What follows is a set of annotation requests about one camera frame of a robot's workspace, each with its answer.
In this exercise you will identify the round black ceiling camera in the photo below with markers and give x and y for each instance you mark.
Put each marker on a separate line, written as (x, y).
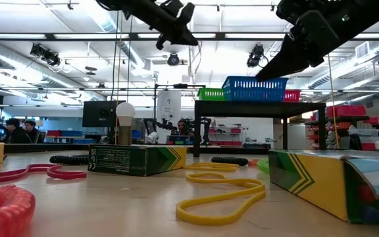
(173, 60)

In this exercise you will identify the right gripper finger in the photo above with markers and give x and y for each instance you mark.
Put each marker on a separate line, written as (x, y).
(288, 64)
(280, 56)

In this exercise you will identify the black storage shelf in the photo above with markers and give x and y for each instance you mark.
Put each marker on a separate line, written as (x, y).
(347, 118)

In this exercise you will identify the black ceiling studio light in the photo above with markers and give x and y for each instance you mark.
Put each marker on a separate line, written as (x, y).
(255, 56)
(44, 54)

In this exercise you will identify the silver ventilation duct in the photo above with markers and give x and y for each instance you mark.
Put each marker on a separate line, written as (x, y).
(341, 70)
(28, 74)

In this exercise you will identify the yellow rubber band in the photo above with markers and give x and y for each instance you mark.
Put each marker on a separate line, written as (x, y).
(209, 220)
(235, 168)

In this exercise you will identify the black perforated metal shelf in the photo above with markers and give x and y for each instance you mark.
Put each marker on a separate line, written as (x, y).
(258, 109)

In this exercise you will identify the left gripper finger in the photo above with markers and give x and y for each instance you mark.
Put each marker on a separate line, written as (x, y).
(183, 39)

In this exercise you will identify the green crayon box landscape print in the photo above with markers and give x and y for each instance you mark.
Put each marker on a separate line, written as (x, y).
(137, 159)
(324, 181)

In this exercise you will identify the white air vent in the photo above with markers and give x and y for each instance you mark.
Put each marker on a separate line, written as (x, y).
(362, 50)

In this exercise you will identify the large red storage bin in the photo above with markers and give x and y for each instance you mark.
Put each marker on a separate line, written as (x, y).
(345, 111)

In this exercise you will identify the small blue storage bin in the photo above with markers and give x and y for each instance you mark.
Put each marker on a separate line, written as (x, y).
(71, 133)

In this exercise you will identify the red plastic mesh basket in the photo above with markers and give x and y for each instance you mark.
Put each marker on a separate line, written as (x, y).
(292, 95)

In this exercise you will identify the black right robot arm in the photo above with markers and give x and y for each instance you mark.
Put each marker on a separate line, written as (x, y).
(367, 14)

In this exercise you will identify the clear storage bin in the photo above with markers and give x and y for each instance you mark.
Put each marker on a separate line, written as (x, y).
(364, 130)

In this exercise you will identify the person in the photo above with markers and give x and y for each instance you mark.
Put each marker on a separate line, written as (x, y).
(16, 133)
(31, 128)
(183, 126)

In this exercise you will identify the blue plastic mesh basket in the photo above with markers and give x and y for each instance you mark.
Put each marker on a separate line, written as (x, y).
(255, 89)

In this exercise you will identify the black background monitor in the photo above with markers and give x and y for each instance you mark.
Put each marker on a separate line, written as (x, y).
(97, 113)

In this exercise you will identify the green plastic mesh basket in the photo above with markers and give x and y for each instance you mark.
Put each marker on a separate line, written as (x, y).
(211, 94)

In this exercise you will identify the white light bulb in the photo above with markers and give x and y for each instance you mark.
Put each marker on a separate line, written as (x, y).
(125, 113)

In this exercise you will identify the black ceiling rail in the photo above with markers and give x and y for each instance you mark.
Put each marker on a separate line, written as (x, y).
(220, 36)

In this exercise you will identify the small red storage bin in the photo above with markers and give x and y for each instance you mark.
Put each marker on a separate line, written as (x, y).
(53, 133)

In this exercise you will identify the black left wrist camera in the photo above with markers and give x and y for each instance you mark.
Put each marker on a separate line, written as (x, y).
(185, 14)

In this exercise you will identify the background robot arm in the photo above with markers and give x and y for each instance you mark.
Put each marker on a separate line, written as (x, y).
(206, 130)
(163, 125)

